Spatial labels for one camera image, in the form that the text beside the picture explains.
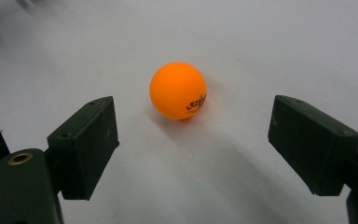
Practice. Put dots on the orange ping-pong ball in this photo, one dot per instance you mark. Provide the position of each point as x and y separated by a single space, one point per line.
177 90

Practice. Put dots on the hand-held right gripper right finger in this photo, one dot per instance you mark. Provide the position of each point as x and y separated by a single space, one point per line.
310 146

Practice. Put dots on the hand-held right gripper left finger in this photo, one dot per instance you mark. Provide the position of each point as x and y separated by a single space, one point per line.
85 149

